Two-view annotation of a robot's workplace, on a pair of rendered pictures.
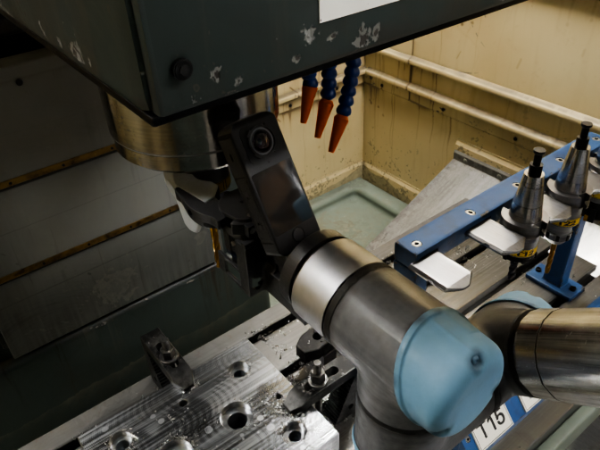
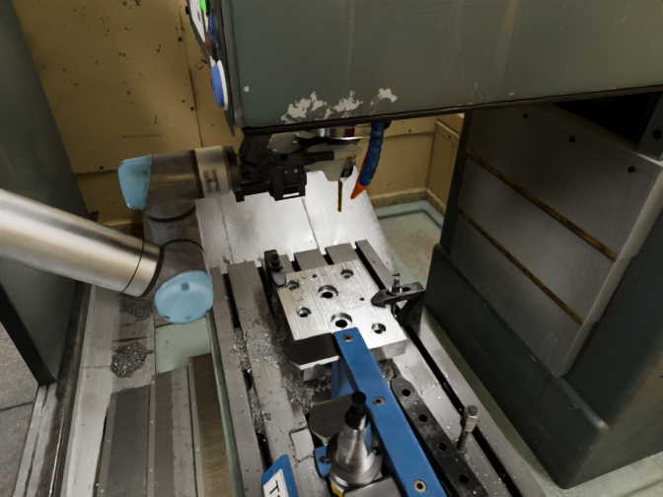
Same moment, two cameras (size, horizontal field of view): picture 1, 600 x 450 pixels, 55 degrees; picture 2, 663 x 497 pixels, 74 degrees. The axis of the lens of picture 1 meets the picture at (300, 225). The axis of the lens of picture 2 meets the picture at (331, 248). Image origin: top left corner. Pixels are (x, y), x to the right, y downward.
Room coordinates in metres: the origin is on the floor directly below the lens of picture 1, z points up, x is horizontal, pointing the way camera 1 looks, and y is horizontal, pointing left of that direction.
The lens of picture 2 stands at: (0.70, -0.57, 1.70)
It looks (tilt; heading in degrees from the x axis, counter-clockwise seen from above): 36 degrees down; 107
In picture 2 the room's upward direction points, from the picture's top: 1 degrees clockwise
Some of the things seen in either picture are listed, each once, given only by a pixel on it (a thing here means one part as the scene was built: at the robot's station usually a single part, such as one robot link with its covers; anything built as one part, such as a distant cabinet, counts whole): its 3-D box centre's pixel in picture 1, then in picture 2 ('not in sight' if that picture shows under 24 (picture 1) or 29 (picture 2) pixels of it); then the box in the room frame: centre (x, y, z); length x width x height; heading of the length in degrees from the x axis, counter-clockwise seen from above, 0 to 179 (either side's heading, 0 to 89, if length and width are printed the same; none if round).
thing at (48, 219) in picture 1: (95, 194); (524, 226); (0.87, 0.36, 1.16); 0.48 x 0.05 x 0.51; 126
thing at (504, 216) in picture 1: (523, 221); (353, 460); (0.65, -0.31, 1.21); 0.06 x 0.06 x 0.03
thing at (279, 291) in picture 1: (279, 245); (266, 168); (0.41, 0.02, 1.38); 0.12 x 0.08 x 0.09; 36
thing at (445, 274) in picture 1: (444, 272); (311, 351); (0.55, -0.18, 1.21); 0.07 x 0.05 x 0.01; 36
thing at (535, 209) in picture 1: (529, 194); (355, 437); (0.65, -0.31, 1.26); 0.04 x 0.04 x 0.07
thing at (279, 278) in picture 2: not in sight; (275, 274); (0.31, 0.22, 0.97); 0.13 x 0.03 x 0.15; 126
